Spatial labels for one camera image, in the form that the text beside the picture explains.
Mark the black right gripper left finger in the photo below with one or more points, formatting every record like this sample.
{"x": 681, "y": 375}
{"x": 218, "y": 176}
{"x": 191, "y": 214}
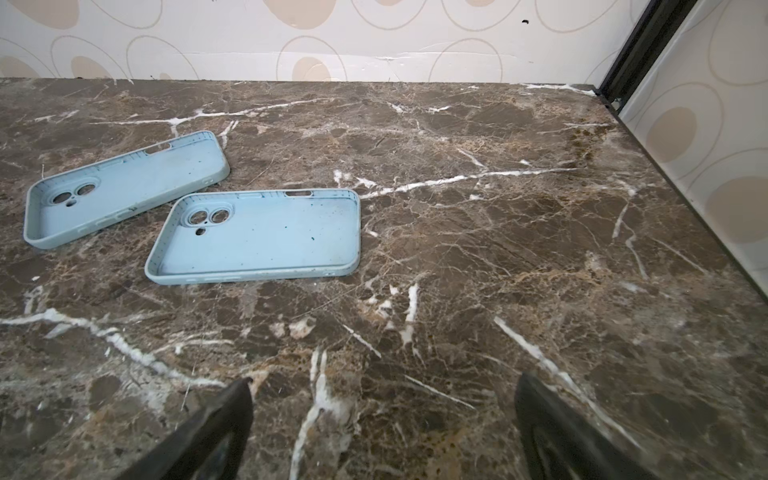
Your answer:
{"x": 209, "y": 445}

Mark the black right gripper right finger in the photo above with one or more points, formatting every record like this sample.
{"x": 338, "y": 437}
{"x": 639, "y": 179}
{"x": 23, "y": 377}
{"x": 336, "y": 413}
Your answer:
{"x": 558, "y": 443}

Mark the light blue case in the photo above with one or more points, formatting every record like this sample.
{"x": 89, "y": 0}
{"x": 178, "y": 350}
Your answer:
{"x": 70, "y": 205}
{"x": 260, "y": 235}

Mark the black corner frame post right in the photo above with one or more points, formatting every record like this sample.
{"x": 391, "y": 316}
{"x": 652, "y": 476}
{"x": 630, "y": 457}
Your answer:
{"x": 655, "y": 28}

